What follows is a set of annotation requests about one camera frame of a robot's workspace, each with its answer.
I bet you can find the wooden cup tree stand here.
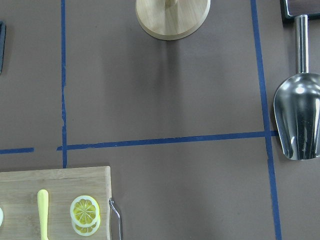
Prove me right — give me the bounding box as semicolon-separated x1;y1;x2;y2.
135;0;211;41

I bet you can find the top stacked lemon slice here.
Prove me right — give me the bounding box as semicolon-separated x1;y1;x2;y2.
69;195;100;228

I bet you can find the stacked lemon slice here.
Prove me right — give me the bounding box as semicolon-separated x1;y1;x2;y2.
71;217;101;237
69;195;100;228

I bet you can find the lower stacked lemon slice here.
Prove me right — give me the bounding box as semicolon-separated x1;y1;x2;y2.
71;217;101;237

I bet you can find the metal scoop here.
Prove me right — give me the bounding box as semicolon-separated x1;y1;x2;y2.
273;14;320;161

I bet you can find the yellow plastic knife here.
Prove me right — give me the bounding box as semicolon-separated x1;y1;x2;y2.
37;189;49;240

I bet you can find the wooden cutting board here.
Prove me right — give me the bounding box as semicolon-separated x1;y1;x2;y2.
0;166;112;240

